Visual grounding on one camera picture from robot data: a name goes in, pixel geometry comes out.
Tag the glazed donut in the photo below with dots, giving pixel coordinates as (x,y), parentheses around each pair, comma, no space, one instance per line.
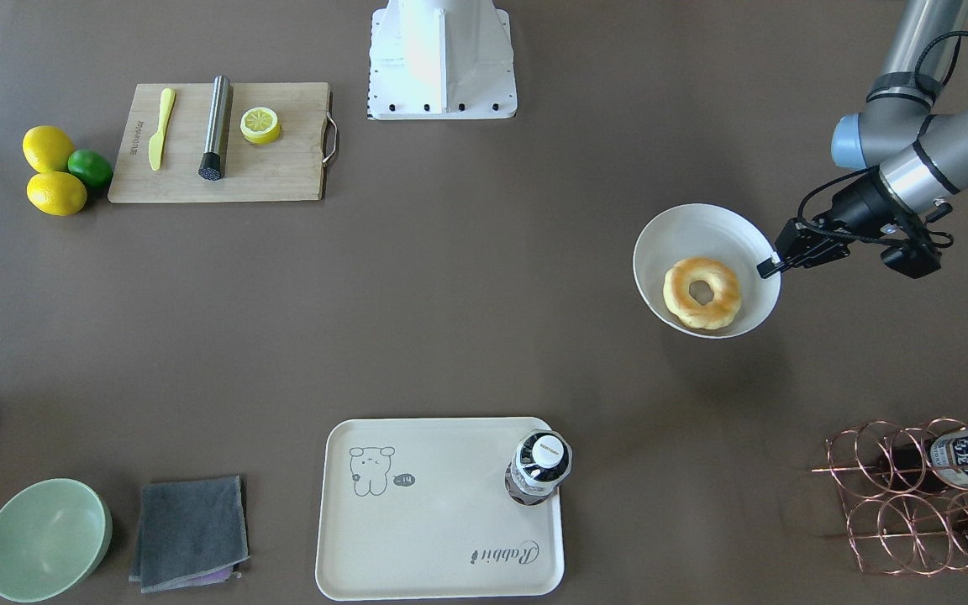
(702,292)

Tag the white plate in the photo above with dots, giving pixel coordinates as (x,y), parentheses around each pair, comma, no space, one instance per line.
(701,229)

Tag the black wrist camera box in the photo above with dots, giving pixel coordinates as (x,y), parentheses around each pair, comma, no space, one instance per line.
(915,257)

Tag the grey folded cloth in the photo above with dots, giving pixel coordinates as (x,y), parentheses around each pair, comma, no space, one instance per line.
(191,533)

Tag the wooden cutting board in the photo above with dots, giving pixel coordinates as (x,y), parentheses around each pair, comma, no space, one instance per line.
(166,132)

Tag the yellow plastic knife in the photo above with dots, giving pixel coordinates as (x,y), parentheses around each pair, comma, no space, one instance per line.
(155,148)

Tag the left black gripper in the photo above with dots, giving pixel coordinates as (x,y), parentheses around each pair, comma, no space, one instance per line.
(858,204)

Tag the copper wire bottle rack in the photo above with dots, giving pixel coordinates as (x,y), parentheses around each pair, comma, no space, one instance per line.
(900,516)

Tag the green lime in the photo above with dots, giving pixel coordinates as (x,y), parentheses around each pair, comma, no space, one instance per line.
(91,168)

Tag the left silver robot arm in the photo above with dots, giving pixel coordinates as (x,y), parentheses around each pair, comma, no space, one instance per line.
(905,161)

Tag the whole yellow lemon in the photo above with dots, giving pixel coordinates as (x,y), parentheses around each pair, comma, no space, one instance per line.
(47,148)

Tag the green bowl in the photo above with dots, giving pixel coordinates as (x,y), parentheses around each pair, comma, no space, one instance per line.
(53,534)

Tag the dark drink bottle on tray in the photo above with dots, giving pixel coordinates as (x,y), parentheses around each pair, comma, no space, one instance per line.
(542,460)

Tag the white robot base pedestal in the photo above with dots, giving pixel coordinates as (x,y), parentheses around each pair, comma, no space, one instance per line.
(441,60)

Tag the cream rabbit tray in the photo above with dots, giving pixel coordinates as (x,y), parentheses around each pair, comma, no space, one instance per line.
(416,508)

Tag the bottle in rack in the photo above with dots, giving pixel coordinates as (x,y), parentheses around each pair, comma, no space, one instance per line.
(926,465)

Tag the steel muddler black tip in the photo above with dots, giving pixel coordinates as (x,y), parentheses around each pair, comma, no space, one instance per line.
(212,164)

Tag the half lemon slice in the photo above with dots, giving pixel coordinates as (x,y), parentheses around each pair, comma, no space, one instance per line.
(260,125)

